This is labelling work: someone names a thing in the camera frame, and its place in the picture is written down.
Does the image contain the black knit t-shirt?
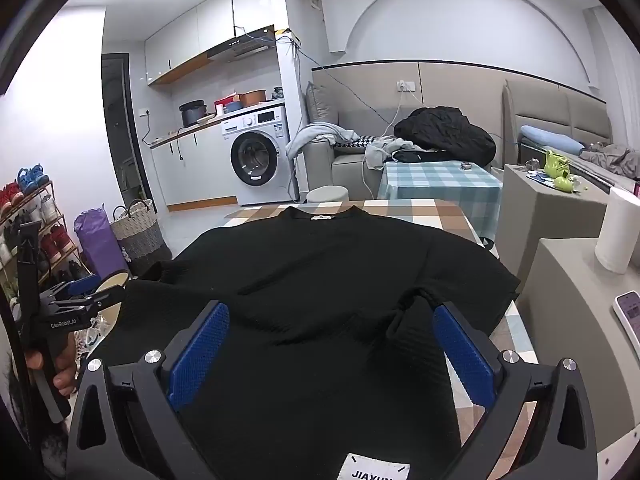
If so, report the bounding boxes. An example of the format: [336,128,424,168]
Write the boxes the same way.
[96,207,518,479]

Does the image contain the grey clothes on sofa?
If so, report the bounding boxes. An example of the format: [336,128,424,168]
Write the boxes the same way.
[285,122,410,170]

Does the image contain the person's left hand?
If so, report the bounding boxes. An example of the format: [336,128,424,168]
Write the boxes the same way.
[25,333,77,398]

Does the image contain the brown checkered tablecloth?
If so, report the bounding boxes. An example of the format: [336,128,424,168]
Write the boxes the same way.
[222,198,538,479]

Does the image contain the purple bag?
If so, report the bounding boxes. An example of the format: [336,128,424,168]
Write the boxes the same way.
[74,208,128,278]

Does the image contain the shoe rack with shoes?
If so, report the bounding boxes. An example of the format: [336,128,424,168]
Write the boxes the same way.
[0,162,89,311]

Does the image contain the woven laundry basket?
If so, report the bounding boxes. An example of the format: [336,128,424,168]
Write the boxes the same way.
[111,200,172,276]

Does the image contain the smartphone with pink case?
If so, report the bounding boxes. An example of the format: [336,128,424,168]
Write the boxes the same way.
[613,290,640,351]

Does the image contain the white paper towel roll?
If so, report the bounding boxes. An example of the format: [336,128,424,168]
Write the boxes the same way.
[594,188,640,274]

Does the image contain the grey round stool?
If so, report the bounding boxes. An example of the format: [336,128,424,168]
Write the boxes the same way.
[306,185,349,204]

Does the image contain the green teapot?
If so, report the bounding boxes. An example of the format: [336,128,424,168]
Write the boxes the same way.
[544,150,574,193]

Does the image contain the white washing machine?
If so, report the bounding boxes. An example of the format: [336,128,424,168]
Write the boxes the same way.
[221,104,299,206]

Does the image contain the grey sofa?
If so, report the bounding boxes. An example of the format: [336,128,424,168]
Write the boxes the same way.
[303,82,402,200]

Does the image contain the black jacket on sofa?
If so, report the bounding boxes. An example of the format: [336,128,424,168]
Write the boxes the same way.
[394,106,497,167]

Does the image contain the black rice cooker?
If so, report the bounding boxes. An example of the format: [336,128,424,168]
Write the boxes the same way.
[179,100,207,128]

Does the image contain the blue pillow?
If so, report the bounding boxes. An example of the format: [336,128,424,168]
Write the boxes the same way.
[520,125,585,155]

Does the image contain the range hood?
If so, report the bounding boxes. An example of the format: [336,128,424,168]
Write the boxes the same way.
[206,25,276,63]

